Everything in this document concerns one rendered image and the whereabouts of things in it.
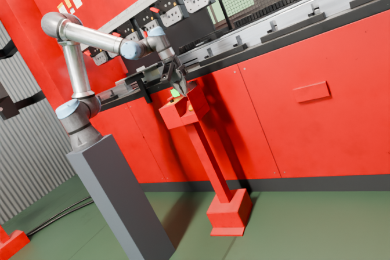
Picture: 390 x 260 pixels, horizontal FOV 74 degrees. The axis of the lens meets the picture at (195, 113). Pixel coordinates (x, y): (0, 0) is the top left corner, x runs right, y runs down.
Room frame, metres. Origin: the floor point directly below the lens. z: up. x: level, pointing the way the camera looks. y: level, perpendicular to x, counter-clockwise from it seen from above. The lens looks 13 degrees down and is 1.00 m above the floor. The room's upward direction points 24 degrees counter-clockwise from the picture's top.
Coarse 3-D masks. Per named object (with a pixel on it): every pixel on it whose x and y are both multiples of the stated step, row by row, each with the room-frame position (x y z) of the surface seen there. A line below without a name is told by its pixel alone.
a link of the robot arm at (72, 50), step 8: (64, 16) 1.31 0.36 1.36; (72, 16) 1.38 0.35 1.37; (80, 24) 1.41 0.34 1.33; (64, 48) 1.36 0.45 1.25; (72, 48) 1.36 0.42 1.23; (80, 48) 1.39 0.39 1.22; (64, 56) 1.38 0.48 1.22; (72, 56) 1.36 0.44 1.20; (80, 56) 1.38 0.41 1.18; (72, 64) 1.36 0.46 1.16; (80, 64) 1.37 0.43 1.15; (72, 72) 1.36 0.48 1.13; (80, 72) 1.37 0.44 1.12; (72, 80) 1.37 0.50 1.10; (80, 80) 1.37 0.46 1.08; (88, 80) 1.41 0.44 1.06; (80, 88) 1.37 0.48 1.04; (88, 88) 1.39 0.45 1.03; (72, 96) 1.38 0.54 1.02; (80, 96) 1.36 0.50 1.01; (88, 96) 1.37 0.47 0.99; (88, 104) 1.35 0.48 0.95; (96, 104) 1.41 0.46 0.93; (96, 112) 1.41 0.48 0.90
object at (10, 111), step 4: (8, 96) 2.48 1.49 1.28; (4, 100) 2.45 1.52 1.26; (8, 100) 2.47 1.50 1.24; (0, 104) 2.41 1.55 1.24; (4, 104) 2.43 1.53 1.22; (8, 104) 2.45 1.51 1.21; (12, 104) 2.47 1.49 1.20; (4, 108) 2.42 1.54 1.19; (8, 108) 2.44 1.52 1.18; (12, 108) 2.46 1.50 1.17; (16, 108) 2.48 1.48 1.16; (0, 112) 2.44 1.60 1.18; (4, 112) 2.41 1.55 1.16; (8, 112) 2.43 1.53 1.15; (12, 112) 2.45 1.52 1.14; (16, 112) 2.47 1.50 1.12; (4, 116) 2.41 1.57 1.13; (8, 116) 2.42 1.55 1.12; (12, 116) 2.44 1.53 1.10; (4, 120) 2.48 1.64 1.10
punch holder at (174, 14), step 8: (160, 0) 1.67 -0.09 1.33; (168, 0) 1.64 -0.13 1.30; (176, 0) 1.62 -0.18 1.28; (160, 8) 1.69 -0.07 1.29; (168, 8) 1.65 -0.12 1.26; (176, 8) 1.61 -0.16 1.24; (184, 8) 1.66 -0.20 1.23; (160, 16) 1.70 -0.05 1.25; (168, 16) 1.67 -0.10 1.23; (176, 16) 1.63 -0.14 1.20; (184, 16) 1.63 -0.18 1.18; (168, 24) 1.68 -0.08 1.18
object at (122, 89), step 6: (120, 84) 2.13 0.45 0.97; (126, 84) 2.11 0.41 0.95; (108, 90) 2.24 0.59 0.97; (114, 90) 2.19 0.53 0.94; (120, 90) 2.15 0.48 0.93; (126, 90) 2.11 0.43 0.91; (132, 90) 2.13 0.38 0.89; (96, 96) 2.36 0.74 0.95; (102, 96) 2.31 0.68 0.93; (108, 96) 2.26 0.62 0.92; (120, 96) 2.17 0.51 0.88
